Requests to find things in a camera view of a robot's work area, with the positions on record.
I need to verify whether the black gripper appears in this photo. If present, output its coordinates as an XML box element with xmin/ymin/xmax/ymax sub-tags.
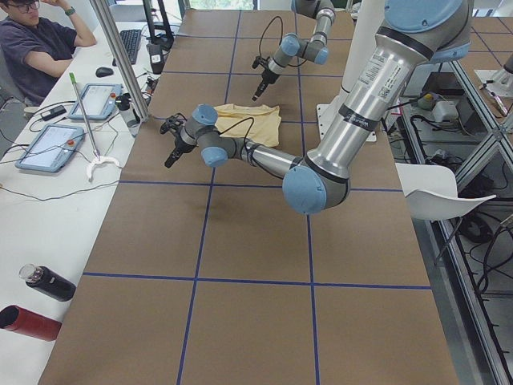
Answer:
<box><xmin>160</xmin><ymin>114</ymin><xmax>196</xmax><ymax>168</ymax></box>
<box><xmin>252</xmin><ymin>55</ymin><xmax>280</xmax><ymax>100</ymax></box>

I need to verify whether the cream long-sleeve printed shirt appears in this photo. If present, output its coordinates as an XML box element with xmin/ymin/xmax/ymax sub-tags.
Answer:
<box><xmin>214</xmin><ymin>103</ymin><xmax>281</xmax><ymax>148</ymax></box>

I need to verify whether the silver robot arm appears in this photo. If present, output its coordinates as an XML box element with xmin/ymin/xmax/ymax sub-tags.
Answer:
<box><xmin>161</xmin><ymin>1</ymin><xmax>473</xmax><ymax>214</ymax></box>
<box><xmin>252</xmin><ymin>0</ymin><xmax>336</xmax><ymax>101</ymax></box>

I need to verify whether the clear bottle with black lid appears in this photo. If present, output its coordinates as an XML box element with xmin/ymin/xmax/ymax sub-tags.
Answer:
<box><xmin>115</xmin><ymin>93</ymin><xmax>140</xmax><ymax>137</ymax></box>

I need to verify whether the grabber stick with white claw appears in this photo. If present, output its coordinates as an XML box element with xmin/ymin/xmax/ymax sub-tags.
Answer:
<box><xmin>69</xmin><ymin>72</ymin><xmax>121</xmax><ymax>182</ymax></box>

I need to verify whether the far blue teach pendant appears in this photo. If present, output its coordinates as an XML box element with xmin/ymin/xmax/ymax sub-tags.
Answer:
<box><xmin>80</xmin><ymin>83</ymin><xmax>123</xmax><ymax>121</ymax></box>

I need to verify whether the blue teach pendant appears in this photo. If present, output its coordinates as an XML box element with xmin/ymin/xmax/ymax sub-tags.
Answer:
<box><xmin>80</xmin><ymin>83</ymin><xmax>123</xmax><ymax>121</ymax></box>
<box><xmin>15</xmin><ymin>124</ymin><xmax>85</xmax><ymax>173</ymax></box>

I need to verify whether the black computer mouse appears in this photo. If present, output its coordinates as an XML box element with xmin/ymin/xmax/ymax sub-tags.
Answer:
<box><xmin>95</xmin><ymin>67</ymin><xmax>114</xmax><ymax>78</ymax></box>

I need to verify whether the black keyboard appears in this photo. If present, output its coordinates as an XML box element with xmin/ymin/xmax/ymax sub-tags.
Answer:
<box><xmin>119</xmin><ymin>29</ymin><xmax>142</xmax><ymax>64</ymax></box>

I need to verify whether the near blue teach pendant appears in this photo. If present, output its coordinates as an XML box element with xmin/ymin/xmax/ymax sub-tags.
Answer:
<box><xmin>15</xmin><ymin>124</ymin><xmax>85</xmax><ymax>173</ymax></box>

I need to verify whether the black power adapter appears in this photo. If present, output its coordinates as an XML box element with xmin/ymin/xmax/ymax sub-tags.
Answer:
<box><xmin>41</xmin><ymin>105</ymin><xmax>67</xmax><ymax>121</ymax></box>

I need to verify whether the seated person in dark hoodie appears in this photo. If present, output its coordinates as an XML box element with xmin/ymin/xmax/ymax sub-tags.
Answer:
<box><xmin>1</xmin><ymin>1</ymin><xmax>96</xmax><ymax>105</ymax></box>

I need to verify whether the black water bottle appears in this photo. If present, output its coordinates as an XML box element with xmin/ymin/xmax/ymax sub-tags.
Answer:
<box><xmin>18</xmin><ymin>264</ymin><xmax>76</xmax><ymax>302</ymax></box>

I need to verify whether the white plastic chair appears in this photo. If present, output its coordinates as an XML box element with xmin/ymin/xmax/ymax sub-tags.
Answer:
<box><xmin>395</xmin><ymin>163</ymin><xmax>496</xmax><ymax>221</ymax></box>

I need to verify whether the red bottle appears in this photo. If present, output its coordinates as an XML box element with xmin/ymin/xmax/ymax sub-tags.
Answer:
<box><xmin>1</xmin><ymin>305</ymin><xmax>62</xmax><ymax>342</ymax></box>

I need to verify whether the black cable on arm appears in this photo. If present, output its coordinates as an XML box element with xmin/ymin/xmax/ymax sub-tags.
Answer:
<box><xmin>214</xmin><ymin>116</ymin><xmax>257</xmax><ymax>153</ymax></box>
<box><xmin>258</xmin><ymin>15</ymin><xmax>309</xmax><ymax>69</ymax></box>

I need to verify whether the white camera mast with base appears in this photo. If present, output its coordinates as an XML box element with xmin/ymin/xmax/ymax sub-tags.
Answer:
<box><xmin>317</xmin><ymin>0</ymin><xmax>385</xmax><ymax>139</ymax></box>

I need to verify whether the aluminium frame post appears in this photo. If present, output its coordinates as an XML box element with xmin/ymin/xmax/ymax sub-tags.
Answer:
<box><xmin>90</xmin><ymin>0</ymin><xmax>149</xmax><ymax>122</ymax></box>

